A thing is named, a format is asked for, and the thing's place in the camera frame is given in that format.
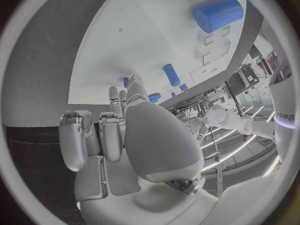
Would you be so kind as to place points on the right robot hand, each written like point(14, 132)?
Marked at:
point(159, 138)

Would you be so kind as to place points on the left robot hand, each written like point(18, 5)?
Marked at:
point(199, 127)

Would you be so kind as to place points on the blue long cylinder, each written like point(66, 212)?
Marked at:
point(171, 75)

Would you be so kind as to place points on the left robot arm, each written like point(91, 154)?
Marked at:
point(225, 118)

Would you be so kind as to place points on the white task board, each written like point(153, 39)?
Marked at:
point(140, 41)

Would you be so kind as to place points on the grey pole stand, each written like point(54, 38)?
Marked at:
point(216, 153)

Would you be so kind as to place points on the blue peg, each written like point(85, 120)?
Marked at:
point(173, 95)
point(126, 82)

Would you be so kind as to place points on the blue gear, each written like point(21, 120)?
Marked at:
point(155, 97)

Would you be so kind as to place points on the blue stepped plug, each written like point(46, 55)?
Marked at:
point(184, 88)

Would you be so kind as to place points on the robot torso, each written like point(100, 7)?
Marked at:
point(284, 105)

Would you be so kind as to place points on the lit screen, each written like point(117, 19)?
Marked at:
point(274, 61)

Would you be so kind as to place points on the blue thick cylinder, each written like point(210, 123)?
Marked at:
point(218, 13)

